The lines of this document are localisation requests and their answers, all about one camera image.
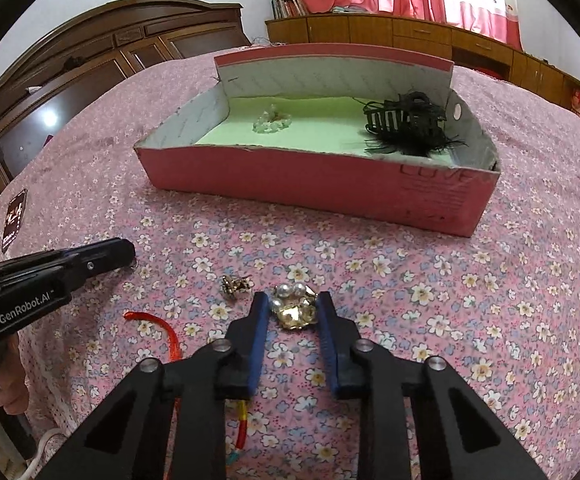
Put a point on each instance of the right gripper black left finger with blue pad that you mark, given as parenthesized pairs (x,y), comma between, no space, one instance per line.
(168,420)

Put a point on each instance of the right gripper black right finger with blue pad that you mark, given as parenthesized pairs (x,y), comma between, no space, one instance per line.
(458,436)

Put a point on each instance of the gold pearl brooch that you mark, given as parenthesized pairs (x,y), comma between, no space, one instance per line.
(294,306)

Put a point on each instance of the left hand on handle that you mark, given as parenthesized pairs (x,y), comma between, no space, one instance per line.
(14,394)

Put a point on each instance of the dark fabric label tag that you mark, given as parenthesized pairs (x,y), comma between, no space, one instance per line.
(13,219)

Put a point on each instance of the pink floral bedspread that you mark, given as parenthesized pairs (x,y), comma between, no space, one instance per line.
(502,306)

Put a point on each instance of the dark wooden headboard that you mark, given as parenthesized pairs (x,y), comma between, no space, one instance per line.
(80,60)

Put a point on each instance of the pink cardboard box green lining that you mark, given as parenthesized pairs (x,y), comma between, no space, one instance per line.
(320,161)

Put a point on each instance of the black feathered hair claw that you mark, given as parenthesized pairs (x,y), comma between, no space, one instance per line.
(411,125)

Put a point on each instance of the clear crystal hair accessory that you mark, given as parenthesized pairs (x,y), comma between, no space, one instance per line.
(271,121)

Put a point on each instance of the long wooden cabinet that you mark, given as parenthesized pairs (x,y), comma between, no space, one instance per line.
(467,49)

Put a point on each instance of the row of books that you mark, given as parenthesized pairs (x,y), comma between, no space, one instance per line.
(288,9)

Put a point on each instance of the red cord gold bead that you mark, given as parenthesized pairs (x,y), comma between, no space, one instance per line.
(176,354)

